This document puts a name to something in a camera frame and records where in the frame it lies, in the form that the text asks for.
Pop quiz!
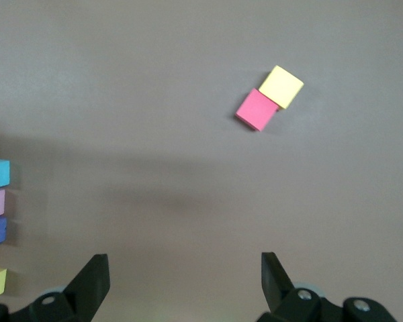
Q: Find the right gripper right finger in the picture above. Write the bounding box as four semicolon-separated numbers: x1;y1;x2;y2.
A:
257;252;396;322

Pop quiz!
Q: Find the crimson foam cube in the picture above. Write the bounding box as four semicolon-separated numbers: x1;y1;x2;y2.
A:
234;87;279;133

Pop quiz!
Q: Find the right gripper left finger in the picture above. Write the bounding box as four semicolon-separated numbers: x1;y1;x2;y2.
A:
0;254;111;322

